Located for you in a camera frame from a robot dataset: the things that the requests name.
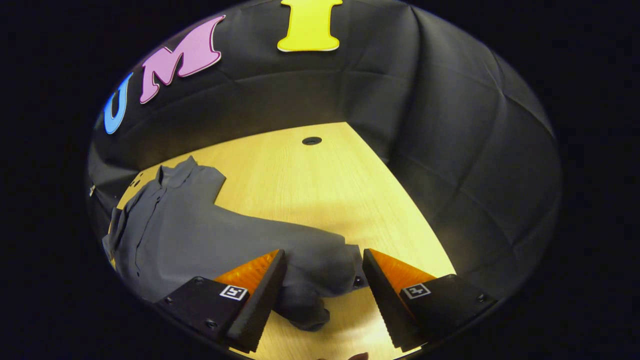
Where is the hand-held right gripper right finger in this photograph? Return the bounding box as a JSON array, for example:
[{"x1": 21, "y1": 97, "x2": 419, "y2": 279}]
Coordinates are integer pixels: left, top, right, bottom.
[{"x1": 362, "y1": 248, "x2": 499, "y2": 352}]

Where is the black backdrop cloth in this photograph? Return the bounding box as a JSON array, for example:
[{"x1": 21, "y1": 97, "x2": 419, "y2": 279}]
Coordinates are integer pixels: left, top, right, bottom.
[{"x1": 86, "y1": 0, "x2": 563, "y2": 301}]

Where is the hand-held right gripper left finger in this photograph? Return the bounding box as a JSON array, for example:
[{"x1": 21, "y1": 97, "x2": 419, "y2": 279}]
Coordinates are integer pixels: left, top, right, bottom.
[{"x1": 154, "y1": 249, "x2": 288, "y2": 354}]

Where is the grey button-up shirt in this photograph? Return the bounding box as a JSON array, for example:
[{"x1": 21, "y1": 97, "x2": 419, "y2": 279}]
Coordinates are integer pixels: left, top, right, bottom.
[{"x1": 102, "y1": 156, "x2": 368, "y2": 332}]

